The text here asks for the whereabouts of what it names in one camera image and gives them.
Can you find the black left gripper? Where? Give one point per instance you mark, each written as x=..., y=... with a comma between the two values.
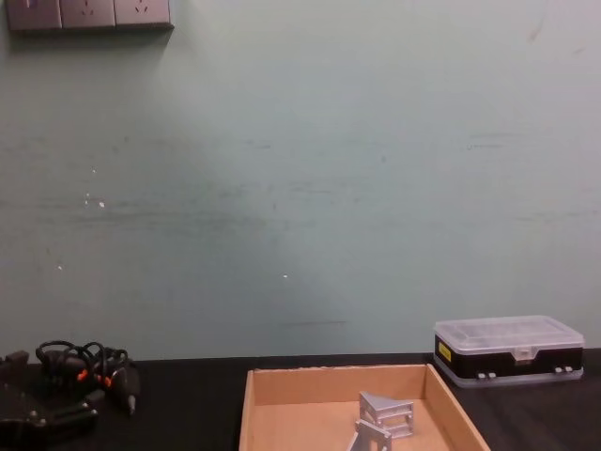
x=21, y=413

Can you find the black table cloth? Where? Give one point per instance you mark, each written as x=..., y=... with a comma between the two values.
x=188, y=404

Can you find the shallow brown cardboard tray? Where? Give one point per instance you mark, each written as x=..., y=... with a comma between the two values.
x=300, y=385

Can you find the clear plastic case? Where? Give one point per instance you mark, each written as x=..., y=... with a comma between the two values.
x=507, y=362

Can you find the grey metal angle bracket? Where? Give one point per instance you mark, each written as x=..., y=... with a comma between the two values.
x=373, y=437
x=382, y=406

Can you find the grey wall socket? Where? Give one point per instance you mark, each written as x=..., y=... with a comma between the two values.
x=142, y=10
x=35, y=13
x=88, y=11

